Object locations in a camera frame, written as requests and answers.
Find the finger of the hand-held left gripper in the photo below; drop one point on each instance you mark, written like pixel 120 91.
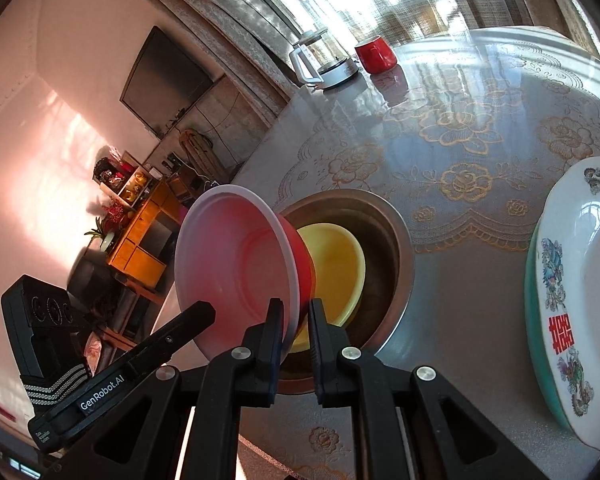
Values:
pixel 185 330

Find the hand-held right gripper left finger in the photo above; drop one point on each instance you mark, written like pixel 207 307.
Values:
pixel 276 347

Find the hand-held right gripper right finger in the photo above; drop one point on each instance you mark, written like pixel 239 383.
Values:
pixel 315 350

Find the yellow plastic bowl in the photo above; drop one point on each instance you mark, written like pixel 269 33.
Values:
pixel 337 270

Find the red plastic bowl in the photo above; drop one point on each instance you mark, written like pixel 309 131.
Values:
pixel 230 260

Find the large steel bowl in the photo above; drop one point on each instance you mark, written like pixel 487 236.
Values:
pixel 387 270

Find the teal plate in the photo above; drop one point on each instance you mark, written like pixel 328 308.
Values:
pixel 535 320

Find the white printed plate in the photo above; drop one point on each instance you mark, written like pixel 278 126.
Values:
pixel 590 285

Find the dark round stool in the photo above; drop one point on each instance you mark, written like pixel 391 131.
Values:
pixel 92 275

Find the orange wooden cabinet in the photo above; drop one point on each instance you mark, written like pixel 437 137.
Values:
pixel 140 245

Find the red ornaments on cabinet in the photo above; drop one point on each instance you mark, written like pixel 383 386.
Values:
pixel 112 175

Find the lace floral table cloth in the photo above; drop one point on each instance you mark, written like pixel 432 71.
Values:
pixel 455 160

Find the white glass electric kettle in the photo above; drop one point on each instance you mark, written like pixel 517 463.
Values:
pixel 325 70

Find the red mug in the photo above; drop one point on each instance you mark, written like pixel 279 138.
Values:
pixel 375 55

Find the beige patterned curtain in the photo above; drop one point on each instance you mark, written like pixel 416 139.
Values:
pixel 220 25
pixel 560 0

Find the black wall television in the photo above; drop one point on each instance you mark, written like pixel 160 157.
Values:
pixel 165 80

